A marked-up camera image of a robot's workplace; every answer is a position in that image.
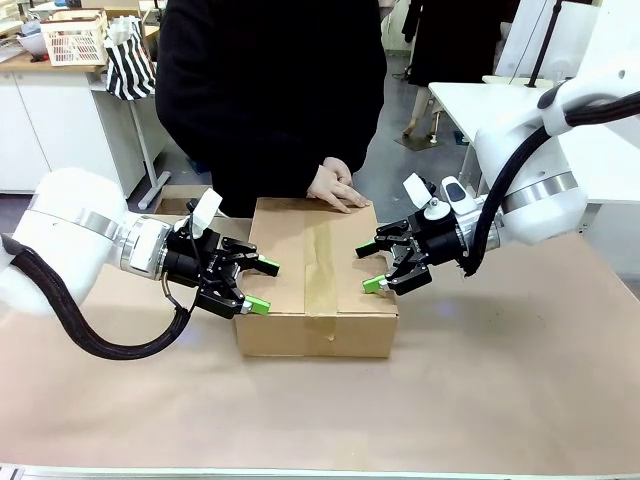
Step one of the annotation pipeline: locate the brown tape strip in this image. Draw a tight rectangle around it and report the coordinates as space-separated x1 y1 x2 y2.
302 219 341 346

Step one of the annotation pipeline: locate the person in black sweater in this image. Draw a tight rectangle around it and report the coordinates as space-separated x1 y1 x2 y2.
154 0 389 219

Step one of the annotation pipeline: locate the small open cardboard box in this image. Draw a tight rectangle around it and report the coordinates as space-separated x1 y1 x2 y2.
154 184 216 217

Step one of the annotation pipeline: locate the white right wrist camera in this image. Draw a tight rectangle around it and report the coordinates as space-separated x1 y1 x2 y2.
402 173 485 221

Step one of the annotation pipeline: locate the brown cardboard shipping box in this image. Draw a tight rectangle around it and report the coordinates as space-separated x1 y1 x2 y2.
234 196 400 359

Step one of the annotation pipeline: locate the person's left hand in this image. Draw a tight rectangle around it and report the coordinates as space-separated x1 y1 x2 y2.
305 156 372 215

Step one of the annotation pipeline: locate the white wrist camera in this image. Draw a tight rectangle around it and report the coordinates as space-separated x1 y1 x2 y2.
402 173 485 221
187 188 224 240

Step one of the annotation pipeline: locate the figure in black dress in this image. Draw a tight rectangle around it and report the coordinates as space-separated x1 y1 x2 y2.
394 0 521 151

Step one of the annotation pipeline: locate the black pole stand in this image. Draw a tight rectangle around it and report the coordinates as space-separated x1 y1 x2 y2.
524 0 566 90

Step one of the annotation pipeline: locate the white red plastic crate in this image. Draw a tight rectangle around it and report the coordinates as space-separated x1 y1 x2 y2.
40 8 110 67

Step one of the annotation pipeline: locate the black white striped bag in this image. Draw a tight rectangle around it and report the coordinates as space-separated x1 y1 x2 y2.
103 15 157 101

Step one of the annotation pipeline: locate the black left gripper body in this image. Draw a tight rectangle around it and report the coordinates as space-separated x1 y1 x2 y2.
165 229 239 301

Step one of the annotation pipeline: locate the large white table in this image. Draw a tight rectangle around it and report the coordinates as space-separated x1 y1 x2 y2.
428 81 640 206

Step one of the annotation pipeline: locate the person's left forearm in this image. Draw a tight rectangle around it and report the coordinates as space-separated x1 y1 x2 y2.
319 74 389 174

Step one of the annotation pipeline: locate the white cabinet wooden top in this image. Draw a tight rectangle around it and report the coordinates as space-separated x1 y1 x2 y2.
0 54 169 199

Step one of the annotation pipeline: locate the white board panel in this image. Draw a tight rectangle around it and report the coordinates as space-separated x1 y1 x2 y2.
494 0 601 81

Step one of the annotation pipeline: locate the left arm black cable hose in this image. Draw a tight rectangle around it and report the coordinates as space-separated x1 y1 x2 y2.
0 234 194 361

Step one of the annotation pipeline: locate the white desk gray leg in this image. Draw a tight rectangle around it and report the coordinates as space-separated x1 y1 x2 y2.
92 59 171 211

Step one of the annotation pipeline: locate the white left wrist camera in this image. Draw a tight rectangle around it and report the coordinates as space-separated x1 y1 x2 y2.
187 188 224 240

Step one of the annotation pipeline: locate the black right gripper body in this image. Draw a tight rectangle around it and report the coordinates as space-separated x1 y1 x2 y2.
407 207 484 269

